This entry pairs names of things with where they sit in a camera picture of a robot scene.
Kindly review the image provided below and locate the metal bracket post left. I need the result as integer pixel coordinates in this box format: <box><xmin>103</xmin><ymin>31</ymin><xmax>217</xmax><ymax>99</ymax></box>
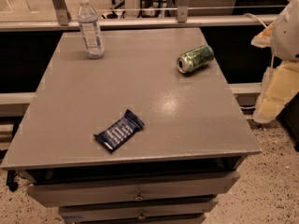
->
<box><xmin>51</xmin><ymin>0</ymin><xmax>71</xmax><ymax>26</ymax></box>

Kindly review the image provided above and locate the metal bracket post right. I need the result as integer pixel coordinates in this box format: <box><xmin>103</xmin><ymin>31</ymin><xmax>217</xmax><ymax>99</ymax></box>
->
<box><xmin>176</xmin><ymin>0</ymin><xmax>189</xmax><ymax>22</ymax></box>

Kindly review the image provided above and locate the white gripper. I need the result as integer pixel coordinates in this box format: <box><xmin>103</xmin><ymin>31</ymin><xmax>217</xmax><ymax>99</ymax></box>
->
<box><xmin>251</xmin><ymin>0</ymin><xmax>299</xmax><ymax>123</ymax></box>

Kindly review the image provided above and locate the metal bracket post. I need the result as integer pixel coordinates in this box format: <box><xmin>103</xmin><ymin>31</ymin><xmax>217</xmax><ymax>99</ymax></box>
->
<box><xmin>176</xmin><ymin>0</ymin><xmax>189</xmax><ymax>22</ymax></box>
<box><xmin>51</xmin><ymin>0</ymin><xmax>71</xmax><ymax>26</ymax></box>

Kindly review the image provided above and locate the grey drawer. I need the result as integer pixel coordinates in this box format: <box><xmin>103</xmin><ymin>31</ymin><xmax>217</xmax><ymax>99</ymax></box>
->
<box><xmin>27</xmin><ymin>172</ymin><xmax>240</xmax><ymax>207</ymax></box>
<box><xmin>59</xmin><ymin>197</ymin><xmax>218</xmax><ymax>222</ymax></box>

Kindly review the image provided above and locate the metal rail frame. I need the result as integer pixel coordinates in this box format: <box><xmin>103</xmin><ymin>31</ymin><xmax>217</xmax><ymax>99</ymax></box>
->
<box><xmin>0</xmin><ymin>14</ymin><xmax>278</xmax><ymax>32</ymax></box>

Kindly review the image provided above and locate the clear plastic water bottle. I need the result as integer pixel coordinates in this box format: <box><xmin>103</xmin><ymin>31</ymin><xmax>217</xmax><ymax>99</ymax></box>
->
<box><xmin>78</xmin><ymin>0</ymin><xmax>104</xmax><ymax>59</ymax></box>

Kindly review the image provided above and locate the white cable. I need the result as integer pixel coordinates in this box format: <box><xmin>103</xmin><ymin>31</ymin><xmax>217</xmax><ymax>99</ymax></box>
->
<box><xmin>242</xmin><ymin>12</ymin><xmax>269</xmax><ymax>29</ymax></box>

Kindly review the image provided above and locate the blue rxbar blueberry wrapper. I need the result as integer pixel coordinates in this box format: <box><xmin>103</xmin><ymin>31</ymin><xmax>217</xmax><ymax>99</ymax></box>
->
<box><xmin>94</xmin><ymin>109</ymin><xmax>144</xmax><ymax>152</ymax></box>

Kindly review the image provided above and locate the green soda can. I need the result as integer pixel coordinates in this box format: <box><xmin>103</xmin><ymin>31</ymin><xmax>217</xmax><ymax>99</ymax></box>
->
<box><xmin>177</xmin><ymin>45</ymin><xmax>214</xmax><ymax>74</ymax></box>

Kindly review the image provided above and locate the grey top drawer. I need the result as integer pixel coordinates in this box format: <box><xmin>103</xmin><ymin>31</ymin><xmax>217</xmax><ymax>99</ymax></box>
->
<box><xmin>27</xmin><ymin>172</ymin><xmax>240</xmax><ymax>207</ymax></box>

